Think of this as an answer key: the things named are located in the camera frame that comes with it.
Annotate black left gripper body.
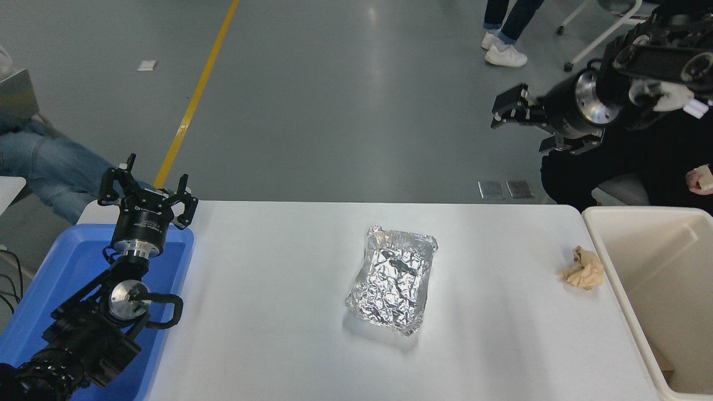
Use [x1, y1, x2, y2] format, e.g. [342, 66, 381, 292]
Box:
[110, 188, 179, 250]

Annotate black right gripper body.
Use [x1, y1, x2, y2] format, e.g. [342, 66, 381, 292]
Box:
[538, 74, 606, 139]

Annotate person's hand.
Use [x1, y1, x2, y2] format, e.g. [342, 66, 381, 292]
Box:
[686, 167, 713, 196]

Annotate person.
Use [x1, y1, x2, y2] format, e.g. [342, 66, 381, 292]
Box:
[540, 0, 713, 215]
[0, 45, 154, 226]
[481, 0, 544, 68]

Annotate white wheeled chair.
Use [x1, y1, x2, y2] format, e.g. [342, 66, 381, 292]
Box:
[555, 0, 658, 72]

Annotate blue plastic tray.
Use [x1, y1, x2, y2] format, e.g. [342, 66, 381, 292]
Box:
[0, 224, 194, 401]

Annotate small white table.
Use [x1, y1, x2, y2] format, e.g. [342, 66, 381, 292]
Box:
[0, 177, 27, 217]

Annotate crumpled tan paper ball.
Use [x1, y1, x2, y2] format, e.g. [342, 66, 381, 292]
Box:
[559, 246, 605, 291]

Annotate grey laptop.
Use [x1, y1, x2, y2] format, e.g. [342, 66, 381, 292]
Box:
[0, 68, 38, 134]

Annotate large pale plastic bin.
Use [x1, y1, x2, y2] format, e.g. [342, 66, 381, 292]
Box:
[582, 206, 713, 401]

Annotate crinkled foil tray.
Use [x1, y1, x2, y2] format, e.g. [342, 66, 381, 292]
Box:
[344, 225, 438, 336]

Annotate black cables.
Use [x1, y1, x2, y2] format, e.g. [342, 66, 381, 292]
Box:
[0, 251, 24, 314]

